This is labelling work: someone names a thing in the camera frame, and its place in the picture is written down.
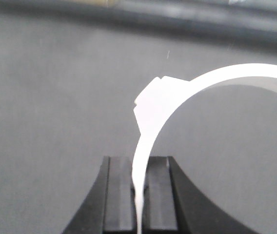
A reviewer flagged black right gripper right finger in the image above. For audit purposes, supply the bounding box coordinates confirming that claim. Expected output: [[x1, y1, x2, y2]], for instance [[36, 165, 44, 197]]
[[142, 156, 255, 234]]

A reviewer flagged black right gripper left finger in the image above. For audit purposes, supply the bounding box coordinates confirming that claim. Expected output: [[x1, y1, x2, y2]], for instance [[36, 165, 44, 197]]
[[62, 156, 137, 234]]

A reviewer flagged white ring pipe clamp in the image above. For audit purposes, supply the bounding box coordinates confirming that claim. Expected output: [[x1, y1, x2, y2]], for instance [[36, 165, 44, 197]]
[[132, 63, 277, 234]]

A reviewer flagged dark grey table mat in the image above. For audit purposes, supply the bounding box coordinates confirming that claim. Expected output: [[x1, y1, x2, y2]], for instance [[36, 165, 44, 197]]
[[0, 11, 277, 234]]

